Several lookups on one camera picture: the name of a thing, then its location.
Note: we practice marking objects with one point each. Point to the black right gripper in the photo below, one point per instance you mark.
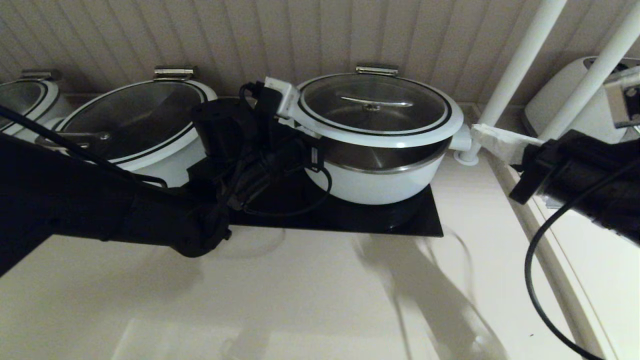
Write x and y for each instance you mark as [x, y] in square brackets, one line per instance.
[550, 170]

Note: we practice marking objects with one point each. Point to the black induction cooktop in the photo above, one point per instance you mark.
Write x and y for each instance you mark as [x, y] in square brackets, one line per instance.
[350, 220]

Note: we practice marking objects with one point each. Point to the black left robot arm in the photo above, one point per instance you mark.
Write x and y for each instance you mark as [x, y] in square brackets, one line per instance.
[75, 210]

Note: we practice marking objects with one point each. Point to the glass lid white rim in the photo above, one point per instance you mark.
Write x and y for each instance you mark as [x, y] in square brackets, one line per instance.
[130, 115]
[17, 97]
[380, 122]

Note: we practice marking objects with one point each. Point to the white toaster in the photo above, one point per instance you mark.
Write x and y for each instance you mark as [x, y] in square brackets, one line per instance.
[570, 100]

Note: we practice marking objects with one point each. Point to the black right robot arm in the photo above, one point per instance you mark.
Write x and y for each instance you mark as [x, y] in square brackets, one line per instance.
[620, 200]

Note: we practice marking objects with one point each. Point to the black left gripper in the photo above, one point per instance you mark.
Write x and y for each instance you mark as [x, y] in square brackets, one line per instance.
[270, 160]

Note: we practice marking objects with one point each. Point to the white cooking pot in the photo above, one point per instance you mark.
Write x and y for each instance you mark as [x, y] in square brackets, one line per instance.
[380, 187]
[60, 110]
[165, 160]

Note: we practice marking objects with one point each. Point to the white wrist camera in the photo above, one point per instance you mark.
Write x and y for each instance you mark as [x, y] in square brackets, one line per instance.
[622, 97]
[285, 97]

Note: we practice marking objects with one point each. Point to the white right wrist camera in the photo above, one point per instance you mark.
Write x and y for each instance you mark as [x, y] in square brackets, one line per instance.
[622, 97]

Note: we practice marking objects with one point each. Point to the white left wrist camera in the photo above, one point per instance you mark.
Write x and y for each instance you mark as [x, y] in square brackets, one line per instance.
[285, 97]

